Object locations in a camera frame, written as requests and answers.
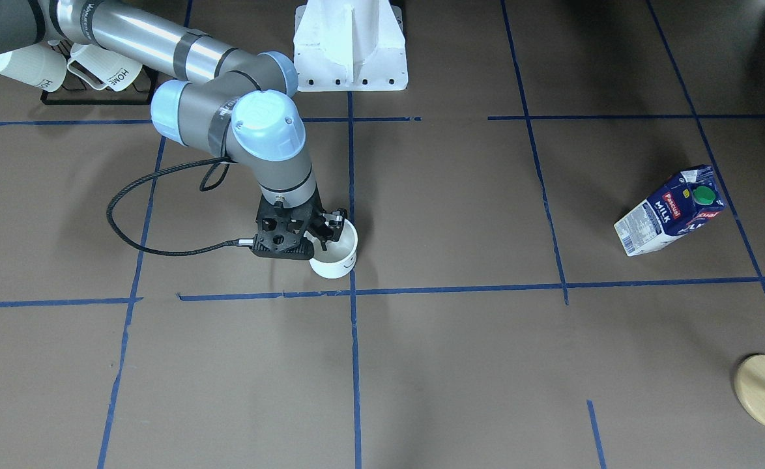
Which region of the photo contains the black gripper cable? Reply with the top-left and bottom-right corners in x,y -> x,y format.
106,156 -> 257,257

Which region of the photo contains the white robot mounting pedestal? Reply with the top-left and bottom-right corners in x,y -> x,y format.
293,1 -> 409,92

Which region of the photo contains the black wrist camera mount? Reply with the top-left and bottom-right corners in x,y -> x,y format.
251,190 -> 323,261

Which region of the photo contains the black wire mug rack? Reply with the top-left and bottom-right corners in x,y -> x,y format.
40,40 -> 160,105

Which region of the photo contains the white ribbed mug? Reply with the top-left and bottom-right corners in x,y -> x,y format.
0,44 -> 67,92

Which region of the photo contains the white HOME mug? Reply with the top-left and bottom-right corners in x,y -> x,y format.
66,44 -> 143,92

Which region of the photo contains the white smiley face mug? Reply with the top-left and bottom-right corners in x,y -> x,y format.
304,220 -> 358,279

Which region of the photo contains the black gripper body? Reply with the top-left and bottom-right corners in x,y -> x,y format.
307,208 -> 349,251

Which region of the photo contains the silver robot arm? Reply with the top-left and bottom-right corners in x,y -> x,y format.
0,1 -> 347,259

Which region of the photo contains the blue white milk carton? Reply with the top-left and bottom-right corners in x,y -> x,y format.
614,164 -> 725,257

